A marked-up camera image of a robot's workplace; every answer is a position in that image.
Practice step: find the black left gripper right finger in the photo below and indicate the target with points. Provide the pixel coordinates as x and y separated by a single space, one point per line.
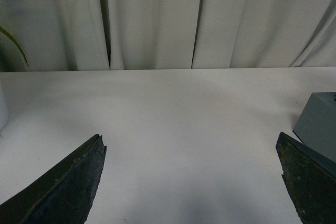
309 178

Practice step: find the gray base block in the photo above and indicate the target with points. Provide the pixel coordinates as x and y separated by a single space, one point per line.
315 126

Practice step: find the white curtain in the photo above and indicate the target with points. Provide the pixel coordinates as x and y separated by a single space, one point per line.
66 35

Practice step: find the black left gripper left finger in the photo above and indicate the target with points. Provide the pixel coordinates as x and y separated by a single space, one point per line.
63 194

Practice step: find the white plant pot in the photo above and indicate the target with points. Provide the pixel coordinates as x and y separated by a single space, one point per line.
4 114

